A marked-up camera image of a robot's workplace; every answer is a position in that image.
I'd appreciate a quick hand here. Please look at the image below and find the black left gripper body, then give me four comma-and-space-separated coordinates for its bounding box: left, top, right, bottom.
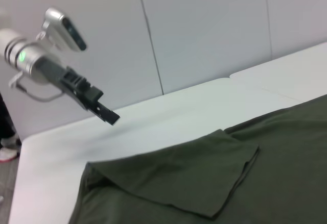
37, 56, 105, 112

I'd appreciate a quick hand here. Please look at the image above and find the person leg in dark trousers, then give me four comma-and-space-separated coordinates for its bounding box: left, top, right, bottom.
0, 91, 16, 141

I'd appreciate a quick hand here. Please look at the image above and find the left arm cable with connector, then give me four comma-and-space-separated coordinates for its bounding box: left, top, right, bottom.
9, 72, 63, 103

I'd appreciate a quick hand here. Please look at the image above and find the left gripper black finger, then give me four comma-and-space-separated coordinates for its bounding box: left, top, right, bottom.
88, 100, 121, 127

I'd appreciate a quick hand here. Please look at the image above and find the dark green t-shirt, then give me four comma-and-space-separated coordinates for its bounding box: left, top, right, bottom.
68, 95, 327, 224

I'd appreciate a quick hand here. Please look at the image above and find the white red sneaker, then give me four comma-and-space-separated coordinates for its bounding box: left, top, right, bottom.
0, 136, 21, 162

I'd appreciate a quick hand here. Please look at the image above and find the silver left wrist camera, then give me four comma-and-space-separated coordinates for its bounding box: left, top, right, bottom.
37, 7, 87, 52

